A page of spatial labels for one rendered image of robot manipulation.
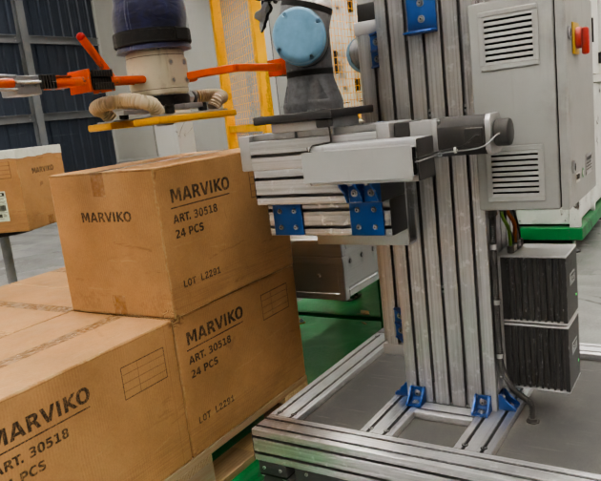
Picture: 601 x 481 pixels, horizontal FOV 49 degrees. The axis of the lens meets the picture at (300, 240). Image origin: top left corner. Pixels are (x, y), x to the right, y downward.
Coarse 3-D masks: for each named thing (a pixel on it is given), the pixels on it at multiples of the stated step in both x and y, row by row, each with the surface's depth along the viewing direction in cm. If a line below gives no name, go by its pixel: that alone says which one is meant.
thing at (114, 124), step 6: (114, 120) 191; (120, 120) 192; (126, 120) 194; (132, 120) 194; (90, 126) 192; (96, 126) 190; (102, 126) 189; (108, 126) 188; (114, 126) 189; (120, 126) 190; (126, 126) 192; (132, 126) 194
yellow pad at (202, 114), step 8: (168, 112) 186; (192, 112) 190; (200, 112) 193; (208, 112) 194; (216, 112) 196; (224, 112) 200; (232, 112) 203; (136, 120) 181; (144, 120) 180; (152, 120) 178; (160, 120) 177; (168, 120) 180; (176, 120) 183; (184, 120) 185
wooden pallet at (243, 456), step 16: (304, 384) 230; (272, 400) 213; (256, 416) 206; (208, 448) 187; (240, 448) 210; (192, 464) 181; (208, 464) 187; (224, 464) 201; (240, 464) 200; (176, 480) 176; (192, 480) 181; (208, 480) 186; (224, 480) 193
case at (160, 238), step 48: (96, 192) 178; (144, 192) 169; (192, 192) 179; (240, 192) 198; (96, 240) 182; (144, 240) 173; (192, 240) 179; (240, 240) 198; (288, 240) 221; (96, 288) 187; (144, 288) 177; (192, 288) 179
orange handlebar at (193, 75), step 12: (192, 72) 193; (204, 72) 190; (216, 72) 188; (228, 72) 186; (0, 84) 151; (12, 84) 154; (60, 84) 165; (72, 84) 168; (84, 84) 171; (120, 84) 186; (132, 84) 190
